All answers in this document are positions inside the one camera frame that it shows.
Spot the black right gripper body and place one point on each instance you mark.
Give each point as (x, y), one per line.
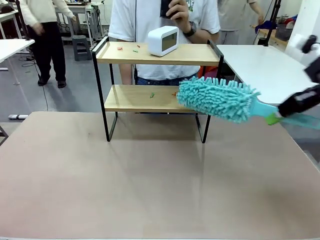
(298, 101)

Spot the teal microfiber duster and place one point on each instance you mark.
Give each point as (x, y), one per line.
(215, 100)

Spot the black smartphone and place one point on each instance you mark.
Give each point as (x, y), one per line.
(165, 7)

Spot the person's left forearm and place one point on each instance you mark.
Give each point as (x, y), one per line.
(203, 35)

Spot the person's right forearm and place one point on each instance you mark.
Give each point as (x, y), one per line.
(126, 73)

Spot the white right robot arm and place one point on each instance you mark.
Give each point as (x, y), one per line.
(296, 47)

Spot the person's left hand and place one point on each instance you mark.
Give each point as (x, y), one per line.
(180, 12)

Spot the large white table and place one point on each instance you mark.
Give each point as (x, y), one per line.
(262, 67)

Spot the grey storage bin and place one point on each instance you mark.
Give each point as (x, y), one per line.
(283, 32)

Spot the orange red object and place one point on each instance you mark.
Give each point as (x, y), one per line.
(208, 72)

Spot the blue cloth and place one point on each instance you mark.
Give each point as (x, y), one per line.
(265, 26)

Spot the black tripod pole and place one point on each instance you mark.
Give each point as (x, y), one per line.
(272, 22)

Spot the bystander in grey shirt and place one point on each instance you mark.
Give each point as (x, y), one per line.
(232, 20)

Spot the black wrist watch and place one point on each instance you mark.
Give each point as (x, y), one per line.
(191, 29)

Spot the folded green paper scrap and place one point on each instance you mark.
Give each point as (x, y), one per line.
(151, 95)

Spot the white digital clock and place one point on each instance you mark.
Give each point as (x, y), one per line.
(162, 41)

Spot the person's white t-shirt torso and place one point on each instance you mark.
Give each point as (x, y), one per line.
(140, 20)

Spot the pink paper scrap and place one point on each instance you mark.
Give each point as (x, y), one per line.
(120, 48)

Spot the grey plastic stool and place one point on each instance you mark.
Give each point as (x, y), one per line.
(81, 47)

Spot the bystander in cream sweater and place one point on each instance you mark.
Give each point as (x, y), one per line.
(48, 40)

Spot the white power strip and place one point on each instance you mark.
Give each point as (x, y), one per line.
(18, 116)

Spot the white desk with thin legs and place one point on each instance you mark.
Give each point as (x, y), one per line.
(12, 47)

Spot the two-tier wood black-frame shelf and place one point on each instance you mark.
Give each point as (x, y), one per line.
(160, 55)

